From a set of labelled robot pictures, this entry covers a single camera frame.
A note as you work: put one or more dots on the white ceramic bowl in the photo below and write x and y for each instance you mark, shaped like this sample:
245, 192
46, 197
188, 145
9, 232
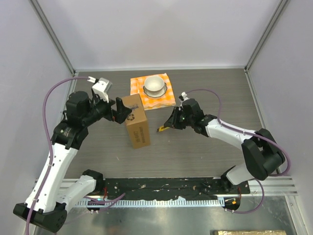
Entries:
153, 84

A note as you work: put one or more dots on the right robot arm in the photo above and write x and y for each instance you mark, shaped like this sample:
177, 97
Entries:
260, 151

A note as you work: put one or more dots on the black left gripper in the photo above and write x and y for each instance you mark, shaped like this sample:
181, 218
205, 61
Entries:
119, 115

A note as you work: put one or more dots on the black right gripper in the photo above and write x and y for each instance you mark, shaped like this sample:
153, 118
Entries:
172, 121

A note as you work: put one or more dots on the orange checkered cloth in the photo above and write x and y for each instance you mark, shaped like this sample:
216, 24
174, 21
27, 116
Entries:
149, 103

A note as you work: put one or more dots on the yellow utility knife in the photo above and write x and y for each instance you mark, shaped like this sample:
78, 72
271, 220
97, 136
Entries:
162, 128

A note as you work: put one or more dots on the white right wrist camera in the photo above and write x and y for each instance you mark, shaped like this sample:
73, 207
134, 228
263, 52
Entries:
183, 97

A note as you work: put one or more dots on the scalloped white saucer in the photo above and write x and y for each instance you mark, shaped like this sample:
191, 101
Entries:
158, 94

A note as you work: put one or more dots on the white slotted cable duct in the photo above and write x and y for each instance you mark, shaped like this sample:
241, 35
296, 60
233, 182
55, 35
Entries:
180, 202

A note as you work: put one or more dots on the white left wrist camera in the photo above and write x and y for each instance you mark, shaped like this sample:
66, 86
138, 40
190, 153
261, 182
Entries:
101, 87

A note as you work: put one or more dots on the gold foil block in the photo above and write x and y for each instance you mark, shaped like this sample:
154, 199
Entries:
257, 232

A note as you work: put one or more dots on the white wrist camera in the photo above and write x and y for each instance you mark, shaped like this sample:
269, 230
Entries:
101, 87
183, 97

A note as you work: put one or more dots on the aluminium frame rail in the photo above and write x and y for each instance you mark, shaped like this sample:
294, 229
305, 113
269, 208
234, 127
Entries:
52, 35

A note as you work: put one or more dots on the brown cardboard express box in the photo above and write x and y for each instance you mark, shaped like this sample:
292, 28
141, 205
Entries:
136, 122

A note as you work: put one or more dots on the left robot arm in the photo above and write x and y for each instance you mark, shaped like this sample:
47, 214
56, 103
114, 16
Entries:
46, 207

